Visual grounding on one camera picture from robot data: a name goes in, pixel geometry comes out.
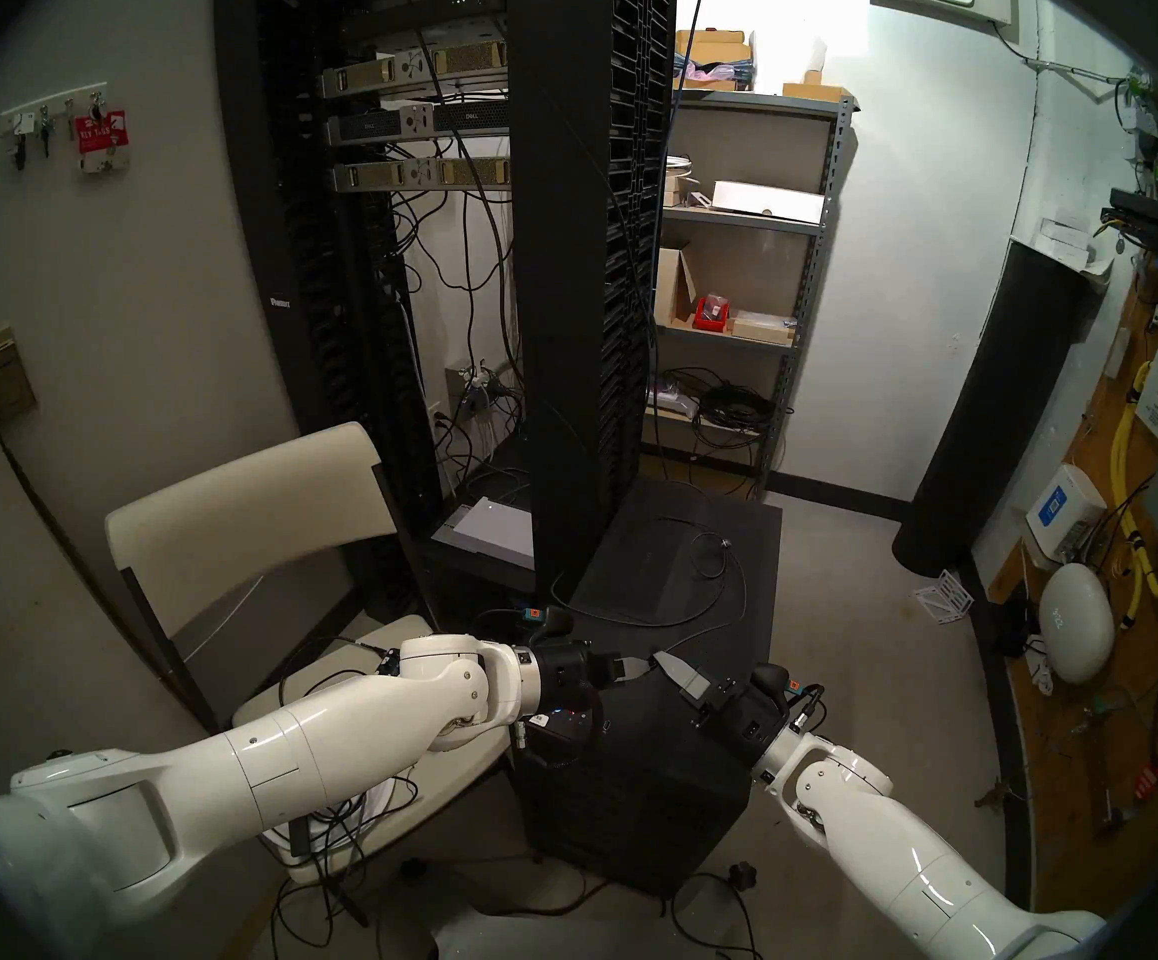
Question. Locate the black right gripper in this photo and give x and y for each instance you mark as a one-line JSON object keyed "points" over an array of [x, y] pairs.
{"points": [[751, 718]]}

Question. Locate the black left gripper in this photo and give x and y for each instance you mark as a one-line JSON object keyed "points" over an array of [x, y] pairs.
{"points": [[564, 683]]}

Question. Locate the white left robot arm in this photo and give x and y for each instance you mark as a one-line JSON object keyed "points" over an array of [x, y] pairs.
{"points": [[239, 768]]}

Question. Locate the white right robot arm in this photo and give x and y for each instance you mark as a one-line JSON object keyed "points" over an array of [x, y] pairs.
{"points": [[899, 838]]}

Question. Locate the black workstation tower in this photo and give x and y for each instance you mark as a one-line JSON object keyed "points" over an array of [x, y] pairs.
{"points": [[659, 808]]}

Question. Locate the white flat device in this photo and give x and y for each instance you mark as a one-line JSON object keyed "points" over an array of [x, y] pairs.
{"points": [[494, 528]]}

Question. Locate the black floor plug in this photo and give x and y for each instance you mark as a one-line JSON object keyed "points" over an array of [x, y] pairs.
{"points": [[742, 874]]}

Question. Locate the grey outlet box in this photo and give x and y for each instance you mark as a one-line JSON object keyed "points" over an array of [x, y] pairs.
{"points": [[469, 388]]}

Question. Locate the red parts bin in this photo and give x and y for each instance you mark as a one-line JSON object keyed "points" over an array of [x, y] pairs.
{"points": [[711, 316]]}

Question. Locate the flat tan box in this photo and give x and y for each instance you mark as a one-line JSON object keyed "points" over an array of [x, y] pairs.
{"points": [[764, 328]]}

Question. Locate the open cardboard box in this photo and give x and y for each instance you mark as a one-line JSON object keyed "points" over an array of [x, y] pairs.
{"points": [[674, 283]]}

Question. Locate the white oval router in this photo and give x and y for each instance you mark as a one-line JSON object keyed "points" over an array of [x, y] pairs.
{"points": [[1077, 623]]}

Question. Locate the black server rack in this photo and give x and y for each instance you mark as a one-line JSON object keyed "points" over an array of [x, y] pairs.
{"points": [[569, 268]]}

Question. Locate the white modem blue label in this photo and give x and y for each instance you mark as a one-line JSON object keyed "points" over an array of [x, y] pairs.
{"points": [[1064, 513]]}

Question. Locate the cream folding chair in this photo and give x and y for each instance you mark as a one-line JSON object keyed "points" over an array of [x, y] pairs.
{"points": [[239, 518]]}

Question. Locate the grey metal shelf unit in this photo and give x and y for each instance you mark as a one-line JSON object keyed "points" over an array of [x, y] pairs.
{"points": [[729, 220]]}

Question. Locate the flat white box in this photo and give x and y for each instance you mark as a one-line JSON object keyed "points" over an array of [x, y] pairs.
{"points": [[769, 200]]}

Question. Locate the gold faced rack server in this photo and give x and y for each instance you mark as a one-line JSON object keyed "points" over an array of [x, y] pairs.
{"points": [[369, 73], [389, 175]]}

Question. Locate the small white box stack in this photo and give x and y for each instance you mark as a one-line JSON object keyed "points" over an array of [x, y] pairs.
{"points": [[1069, 243]]}

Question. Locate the black Dell rack server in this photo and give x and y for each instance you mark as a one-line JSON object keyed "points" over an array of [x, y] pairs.
{"points": [[379, 126]]}

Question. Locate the small cardboard box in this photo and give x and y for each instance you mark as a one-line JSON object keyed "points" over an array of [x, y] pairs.
{"points": [[814, 92]]}

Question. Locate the large cardboard box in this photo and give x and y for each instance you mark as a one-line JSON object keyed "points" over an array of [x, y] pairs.
{"points": [[714, 43]]}

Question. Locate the red key tag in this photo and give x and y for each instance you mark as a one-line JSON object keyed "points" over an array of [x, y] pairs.
{"points": [[102, 138]]}

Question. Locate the dark hanging key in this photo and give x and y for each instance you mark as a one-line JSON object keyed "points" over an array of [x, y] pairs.
{"points": [[46, 140], [21, 148]]}

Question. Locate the white key hook rack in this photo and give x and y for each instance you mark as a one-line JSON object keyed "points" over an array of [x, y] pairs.
{"points": [[54, 111]]}

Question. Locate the white folded bracket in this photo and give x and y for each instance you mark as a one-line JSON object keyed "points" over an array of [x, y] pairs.
{"points": [[942, 598]]}

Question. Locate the black network switch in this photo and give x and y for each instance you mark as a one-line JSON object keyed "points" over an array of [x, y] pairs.
{"points": [[1149, 213]]}

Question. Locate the beige wall plate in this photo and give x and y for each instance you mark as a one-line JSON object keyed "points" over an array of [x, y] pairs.
{"points": [[4, 383]]}

